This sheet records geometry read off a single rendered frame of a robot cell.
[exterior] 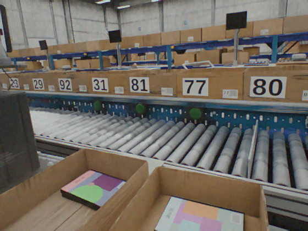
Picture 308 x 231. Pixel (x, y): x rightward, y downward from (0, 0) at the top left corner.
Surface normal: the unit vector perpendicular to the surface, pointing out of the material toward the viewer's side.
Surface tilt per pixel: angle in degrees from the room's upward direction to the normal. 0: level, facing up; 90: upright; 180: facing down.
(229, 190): 89
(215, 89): 91
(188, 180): 89
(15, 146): 90
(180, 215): 0
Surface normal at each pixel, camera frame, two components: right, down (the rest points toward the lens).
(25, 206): 0.87, 0.03
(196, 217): -0.07, -0.97
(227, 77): -0.49, 0.23
